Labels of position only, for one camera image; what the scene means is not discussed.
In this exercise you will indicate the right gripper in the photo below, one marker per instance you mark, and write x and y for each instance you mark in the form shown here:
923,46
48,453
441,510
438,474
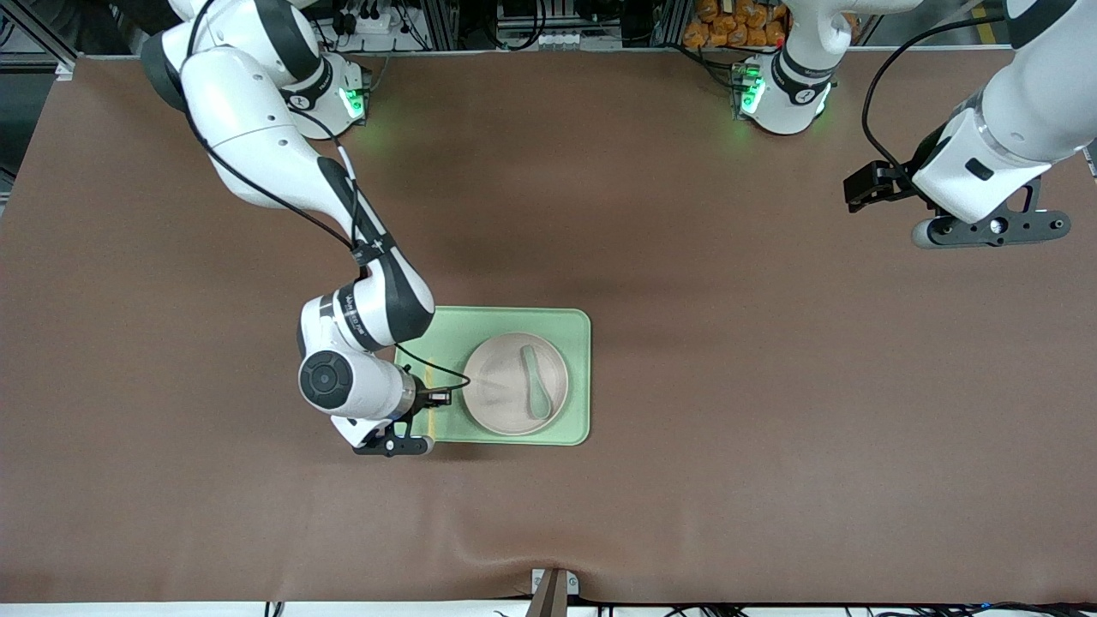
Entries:
425,398

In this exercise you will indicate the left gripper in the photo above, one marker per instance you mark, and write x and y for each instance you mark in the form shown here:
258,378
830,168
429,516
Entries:
902,182

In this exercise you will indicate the beige round plate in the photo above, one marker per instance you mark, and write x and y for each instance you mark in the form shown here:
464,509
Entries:
497,394

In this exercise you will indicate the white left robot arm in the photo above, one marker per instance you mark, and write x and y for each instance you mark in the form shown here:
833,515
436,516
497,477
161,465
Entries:
1046,94

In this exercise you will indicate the green plastic spoon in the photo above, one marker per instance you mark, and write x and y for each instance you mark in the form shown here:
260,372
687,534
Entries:
540,403

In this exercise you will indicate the light green rectangular tray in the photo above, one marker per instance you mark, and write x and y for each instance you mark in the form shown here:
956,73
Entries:
576,326

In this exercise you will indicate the bag of orange buns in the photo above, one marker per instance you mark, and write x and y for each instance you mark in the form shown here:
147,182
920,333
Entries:
737,21

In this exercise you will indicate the brown table cover mat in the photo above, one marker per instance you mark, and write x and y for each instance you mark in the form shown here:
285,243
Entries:
686,497

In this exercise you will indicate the white terminal strip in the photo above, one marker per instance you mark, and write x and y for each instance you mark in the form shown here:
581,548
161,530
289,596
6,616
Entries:
557,39

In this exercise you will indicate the white power strip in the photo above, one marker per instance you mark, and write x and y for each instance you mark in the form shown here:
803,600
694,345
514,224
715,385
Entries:
368,23

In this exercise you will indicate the aluminium frame post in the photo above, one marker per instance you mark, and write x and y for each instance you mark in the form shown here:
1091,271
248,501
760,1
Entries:
439,21

